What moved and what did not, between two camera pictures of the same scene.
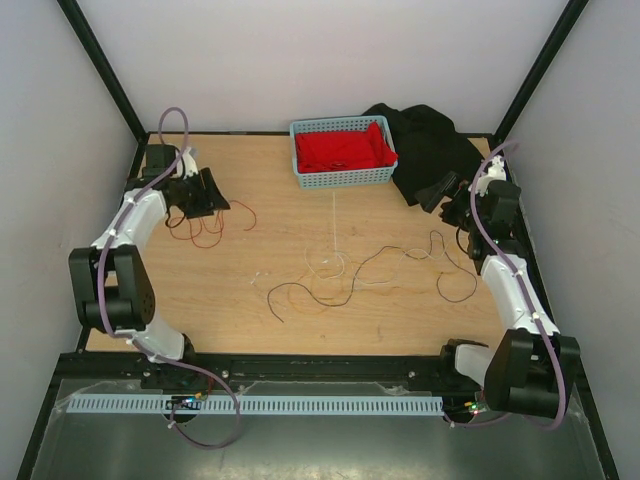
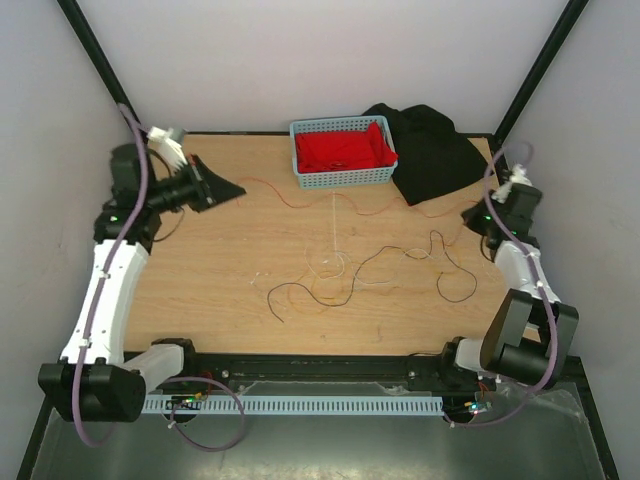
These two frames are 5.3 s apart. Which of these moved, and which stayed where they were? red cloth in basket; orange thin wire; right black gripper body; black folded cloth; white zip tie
Moved: orange thin wire; right black gripper body
Stayed: red cloth in basket; black folded cloth; white zip tie
